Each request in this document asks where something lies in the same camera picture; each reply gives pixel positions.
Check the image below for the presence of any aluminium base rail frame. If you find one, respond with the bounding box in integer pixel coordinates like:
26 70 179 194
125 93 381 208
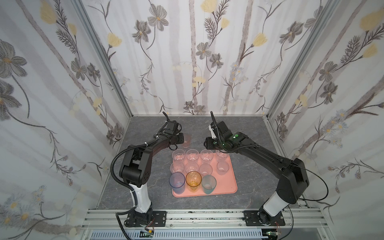
81 208 334 240

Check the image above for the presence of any clear faceted glass two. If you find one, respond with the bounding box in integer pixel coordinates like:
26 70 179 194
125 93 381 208
170 163 185 174

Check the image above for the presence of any blue tinted cup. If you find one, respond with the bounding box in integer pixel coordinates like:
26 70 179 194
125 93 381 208
169 172 186 195

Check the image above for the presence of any teal frosted cup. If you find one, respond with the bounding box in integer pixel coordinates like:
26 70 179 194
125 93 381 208
202 175 217 195

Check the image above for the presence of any clear faceted glass six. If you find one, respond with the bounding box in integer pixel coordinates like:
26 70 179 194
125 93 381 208
172 149 186 164

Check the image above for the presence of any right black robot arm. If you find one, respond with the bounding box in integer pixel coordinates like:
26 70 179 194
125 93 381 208
204 120 310 226

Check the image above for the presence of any clear faceted glass four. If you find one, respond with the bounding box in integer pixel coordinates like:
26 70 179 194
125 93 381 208
200 150 214 164

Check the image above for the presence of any clear faceted glass five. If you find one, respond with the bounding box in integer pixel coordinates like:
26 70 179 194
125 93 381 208
186 149 200 163

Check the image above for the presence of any yellow tinted cup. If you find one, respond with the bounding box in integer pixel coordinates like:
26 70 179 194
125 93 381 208
186 171 202 193

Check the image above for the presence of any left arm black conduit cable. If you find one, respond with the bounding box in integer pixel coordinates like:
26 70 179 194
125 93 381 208
109 142 151 240

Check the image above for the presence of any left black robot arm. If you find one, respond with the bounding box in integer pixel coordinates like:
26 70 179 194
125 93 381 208
110 120 184 226

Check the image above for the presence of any clear faceted glass three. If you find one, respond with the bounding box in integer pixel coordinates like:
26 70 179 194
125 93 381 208
216 150 229 163

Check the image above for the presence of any pink rectangular tray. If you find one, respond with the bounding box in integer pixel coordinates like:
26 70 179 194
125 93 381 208
172 154 238 198

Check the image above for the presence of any pink tinted cup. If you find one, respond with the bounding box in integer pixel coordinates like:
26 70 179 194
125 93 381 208
182 134 192 148

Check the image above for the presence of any white slotted cable duct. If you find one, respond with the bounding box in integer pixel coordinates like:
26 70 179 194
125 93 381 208
88 229 268 240

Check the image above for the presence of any clear faceted glass one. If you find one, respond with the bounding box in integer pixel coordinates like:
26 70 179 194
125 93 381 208
185 163 200 174

